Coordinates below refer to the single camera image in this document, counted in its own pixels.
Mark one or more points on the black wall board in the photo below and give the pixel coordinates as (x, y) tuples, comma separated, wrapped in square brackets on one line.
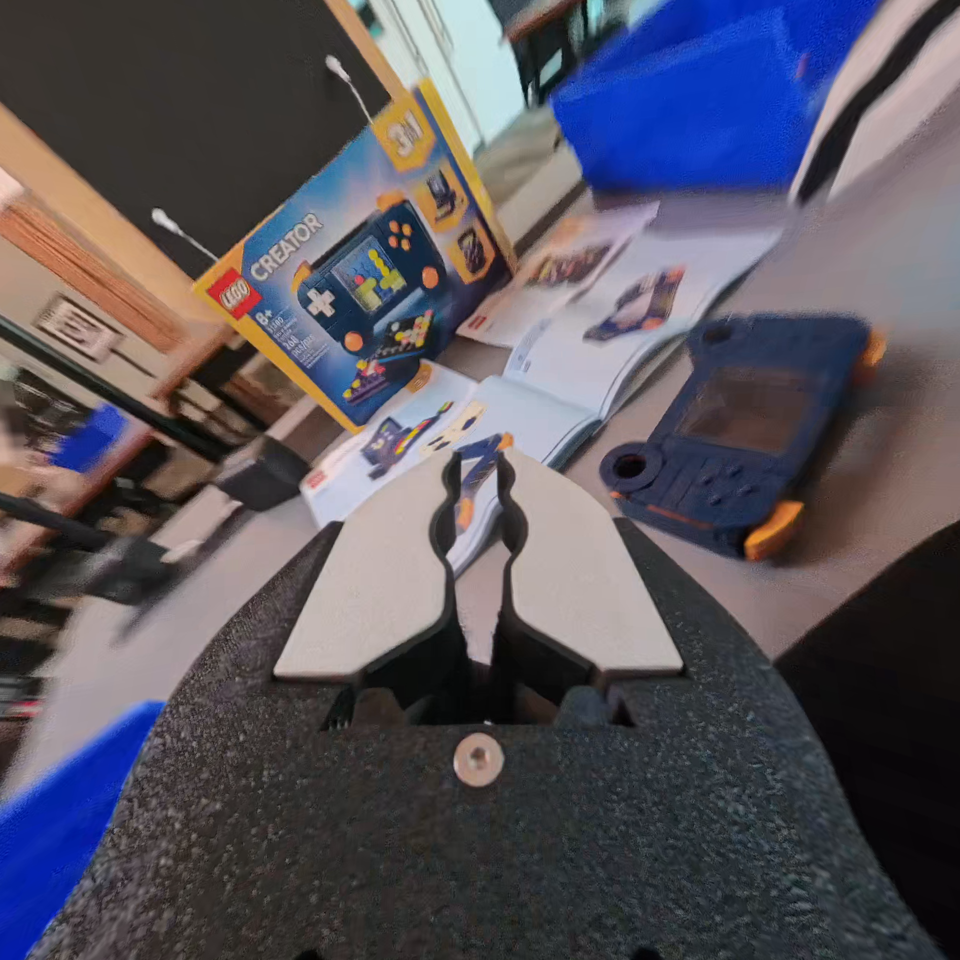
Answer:
[(150, 112)]

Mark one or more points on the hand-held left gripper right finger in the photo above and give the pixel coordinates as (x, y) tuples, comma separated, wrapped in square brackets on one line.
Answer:
[(585, 592)]

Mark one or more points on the wall air vent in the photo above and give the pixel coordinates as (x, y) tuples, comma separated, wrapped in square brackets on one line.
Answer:
[(79, 330)]

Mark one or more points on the dark blue brick game console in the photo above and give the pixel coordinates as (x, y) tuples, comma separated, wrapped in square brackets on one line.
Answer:
[(735, 420)]

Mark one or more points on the black stand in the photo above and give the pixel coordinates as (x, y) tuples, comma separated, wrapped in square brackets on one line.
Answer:
[(127, 570)]

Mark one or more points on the closed instruction booklet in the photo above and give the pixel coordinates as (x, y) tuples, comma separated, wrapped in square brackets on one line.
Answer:
[(510, 315), (352, 465)]

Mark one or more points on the wooden table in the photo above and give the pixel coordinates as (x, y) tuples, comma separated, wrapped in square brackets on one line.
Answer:
[(540, 22)]

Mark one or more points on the blue yellow toy set box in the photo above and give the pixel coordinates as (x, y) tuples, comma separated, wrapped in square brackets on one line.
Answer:
[(337, 262)]

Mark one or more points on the black honeycomb wrist rest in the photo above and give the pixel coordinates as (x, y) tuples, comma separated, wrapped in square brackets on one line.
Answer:
[(885, 712)]

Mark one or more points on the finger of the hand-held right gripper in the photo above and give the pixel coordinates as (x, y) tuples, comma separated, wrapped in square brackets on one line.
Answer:
[(922, 97), (847, 67)]

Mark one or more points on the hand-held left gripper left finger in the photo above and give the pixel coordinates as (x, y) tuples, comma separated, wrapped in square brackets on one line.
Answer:
[(375, 585)]

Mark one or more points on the white gooseneck microphone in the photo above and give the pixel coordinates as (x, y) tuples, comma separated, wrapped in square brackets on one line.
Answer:
[(349, 86), (180, 232)]

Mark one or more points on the open thick instruction booklet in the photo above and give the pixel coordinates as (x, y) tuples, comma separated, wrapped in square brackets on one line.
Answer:
[(570, 352)]

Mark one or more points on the blue plastic bin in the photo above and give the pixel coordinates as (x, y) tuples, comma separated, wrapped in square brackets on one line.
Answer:
[(52, 825), (90, 439), (690, 112)]

